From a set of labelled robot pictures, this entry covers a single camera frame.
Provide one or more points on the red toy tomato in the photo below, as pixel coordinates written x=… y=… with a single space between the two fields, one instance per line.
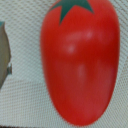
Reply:
x=80 y=45

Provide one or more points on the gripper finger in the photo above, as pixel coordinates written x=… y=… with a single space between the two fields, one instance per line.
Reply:
x=5 y=55

